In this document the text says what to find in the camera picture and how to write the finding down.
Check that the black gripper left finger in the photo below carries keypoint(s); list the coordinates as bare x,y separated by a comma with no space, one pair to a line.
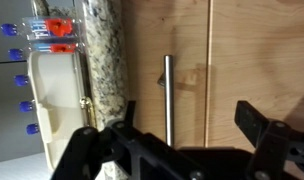
130,113

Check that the white rectangular dish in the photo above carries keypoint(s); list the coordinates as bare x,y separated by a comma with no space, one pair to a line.
61,100

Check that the pack of water bottles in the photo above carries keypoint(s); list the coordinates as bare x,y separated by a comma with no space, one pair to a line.
45,34

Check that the wooden drawer with steel handle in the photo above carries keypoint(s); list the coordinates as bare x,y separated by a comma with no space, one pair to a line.
166,50

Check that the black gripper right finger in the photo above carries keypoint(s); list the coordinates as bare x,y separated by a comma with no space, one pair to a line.
250,121

